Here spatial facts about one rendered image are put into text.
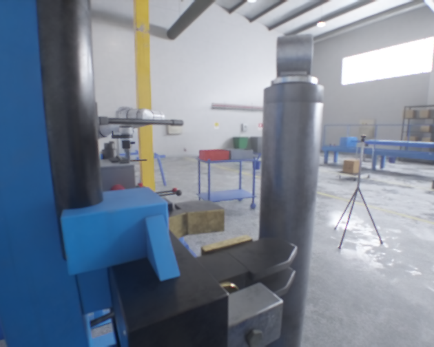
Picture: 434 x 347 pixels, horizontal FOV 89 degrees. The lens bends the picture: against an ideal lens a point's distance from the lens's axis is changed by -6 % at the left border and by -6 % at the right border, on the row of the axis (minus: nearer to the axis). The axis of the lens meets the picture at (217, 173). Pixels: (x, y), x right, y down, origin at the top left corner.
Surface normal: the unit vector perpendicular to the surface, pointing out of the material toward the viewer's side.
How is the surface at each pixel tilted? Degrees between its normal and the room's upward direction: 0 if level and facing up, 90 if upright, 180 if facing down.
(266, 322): 90
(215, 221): 90
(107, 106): 90
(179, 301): 0
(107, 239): 90
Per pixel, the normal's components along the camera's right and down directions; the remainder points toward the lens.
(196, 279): 0.00, -0.98
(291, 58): -0.26, 0.49
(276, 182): -0.64, 0.14
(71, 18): 0.75, 0.12
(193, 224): 0.25, 0.18
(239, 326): 0.49, 0.15
